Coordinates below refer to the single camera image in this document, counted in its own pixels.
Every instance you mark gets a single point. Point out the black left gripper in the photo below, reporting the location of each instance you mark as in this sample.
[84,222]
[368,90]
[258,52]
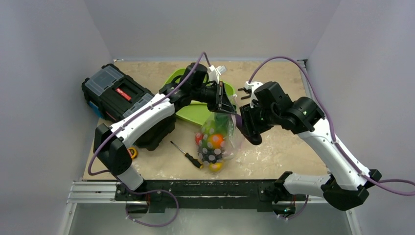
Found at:
[223,104]

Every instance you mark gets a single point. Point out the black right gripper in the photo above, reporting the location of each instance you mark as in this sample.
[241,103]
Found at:
[247,118]

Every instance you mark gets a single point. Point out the purple eggplant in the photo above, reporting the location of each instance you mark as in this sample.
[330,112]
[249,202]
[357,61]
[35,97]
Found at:
[239,121]

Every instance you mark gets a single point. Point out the clear zip top bag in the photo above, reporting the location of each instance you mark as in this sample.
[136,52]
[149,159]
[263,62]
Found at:
[233,137]

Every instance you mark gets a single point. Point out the orange fruit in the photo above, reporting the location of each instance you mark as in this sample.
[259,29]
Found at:
[216,141]

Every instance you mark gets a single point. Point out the yellow pear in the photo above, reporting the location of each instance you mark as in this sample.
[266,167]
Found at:
[215,167]

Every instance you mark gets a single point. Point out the black grape bunch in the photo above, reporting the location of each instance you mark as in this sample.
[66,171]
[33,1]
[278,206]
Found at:
[210,155]

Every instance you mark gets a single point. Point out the green bok choy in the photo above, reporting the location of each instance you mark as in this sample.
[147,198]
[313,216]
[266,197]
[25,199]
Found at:
[221,121]

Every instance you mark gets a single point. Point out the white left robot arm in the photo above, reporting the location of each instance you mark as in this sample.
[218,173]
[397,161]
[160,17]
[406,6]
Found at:
[112,142]

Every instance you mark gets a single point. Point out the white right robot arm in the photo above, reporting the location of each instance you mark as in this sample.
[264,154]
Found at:
[347,183]

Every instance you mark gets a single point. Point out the orange black pliers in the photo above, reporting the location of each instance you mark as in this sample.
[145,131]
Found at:
[241,92]

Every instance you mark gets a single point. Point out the green plastic tray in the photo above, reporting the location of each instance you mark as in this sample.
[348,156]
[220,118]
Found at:
[196,112]

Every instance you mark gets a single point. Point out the black yellow screwdriver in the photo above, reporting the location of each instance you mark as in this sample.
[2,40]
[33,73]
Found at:
[194,161]

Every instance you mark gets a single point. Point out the yellow tape measure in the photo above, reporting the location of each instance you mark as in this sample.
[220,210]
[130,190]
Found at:
[133,152]

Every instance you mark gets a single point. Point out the black toolbox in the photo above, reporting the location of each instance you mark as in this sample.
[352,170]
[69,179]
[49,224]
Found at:
[114,95]

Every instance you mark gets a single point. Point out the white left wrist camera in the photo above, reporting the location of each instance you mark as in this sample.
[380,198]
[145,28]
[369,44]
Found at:
[214,73]

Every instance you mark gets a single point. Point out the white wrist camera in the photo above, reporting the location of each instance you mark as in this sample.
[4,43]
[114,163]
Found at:
[214,73]
[249,88]

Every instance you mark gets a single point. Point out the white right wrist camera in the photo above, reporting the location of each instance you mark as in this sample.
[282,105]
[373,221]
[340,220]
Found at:
[249,88]

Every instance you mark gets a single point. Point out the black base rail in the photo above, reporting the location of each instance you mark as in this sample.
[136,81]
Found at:
[259,195]

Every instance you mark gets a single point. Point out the aluminium frame rail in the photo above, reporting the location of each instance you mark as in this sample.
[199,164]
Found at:
[92,192]

